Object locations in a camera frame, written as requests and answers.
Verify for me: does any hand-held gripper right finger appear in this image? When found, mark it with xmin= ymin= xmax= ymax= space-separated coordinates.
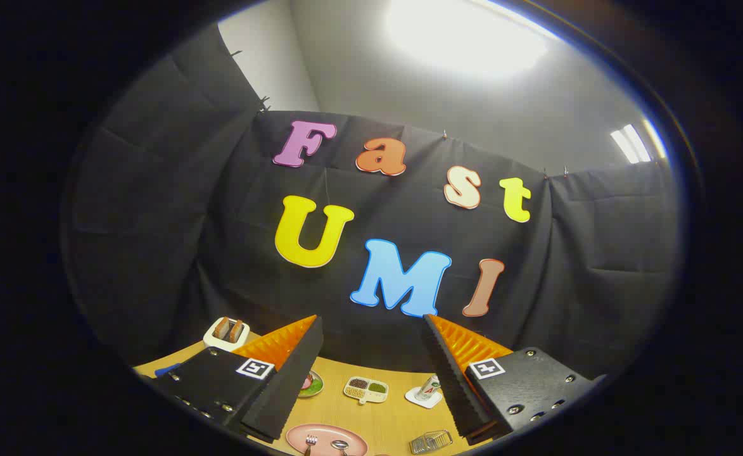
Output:
xmin=422 ymin=313 xmax=607 ymax=447

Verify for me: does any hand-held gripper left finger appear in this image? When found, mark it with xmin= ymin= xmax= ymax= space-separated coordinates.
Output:
xmin=151 ymin=315 xmax=324 ymax=443

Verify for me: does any white oval food plate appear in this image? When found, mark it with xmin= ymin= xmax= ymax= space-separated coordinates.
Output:
xmin=298 ymin=370 xmax=324 ymax=398

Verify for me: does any white square coaster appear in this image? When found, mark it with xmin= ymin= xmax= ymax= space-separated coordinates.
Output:
xmin=405 ymin=386 xmax=443 ymax=409

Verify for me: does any pink plate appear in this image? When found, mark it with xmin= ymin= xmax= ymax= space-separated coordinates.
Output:
xmin=286 ymin=423 xmax=369 ymax=456

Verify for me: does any white divided bean dish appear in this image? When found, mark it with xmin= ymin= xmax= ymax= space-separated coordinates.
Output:
xmin=343 ymin=376 xmax=389 ymax=406

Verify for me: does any white toaster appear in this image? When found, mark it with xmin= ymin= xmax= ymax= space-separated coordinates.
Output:
xmin=203 ymin=317 xmax=251 ymax=352

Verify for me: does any rectangular ceiling light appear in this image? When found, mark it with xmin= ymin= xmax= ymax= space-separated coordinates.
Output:
xmin=611 ymin=123 xmax=652 ymax=164

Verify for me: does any bright ceiling light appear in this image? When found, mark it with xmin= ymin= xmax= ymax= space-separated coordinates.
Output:
xmin=384 ymin=0 xmax=549 ymax=80

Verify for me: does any metal wire basket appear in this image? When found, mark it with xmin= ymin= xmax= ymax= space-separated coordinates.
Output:
xmin=409 ymin=430 xmax=454 ymax=455

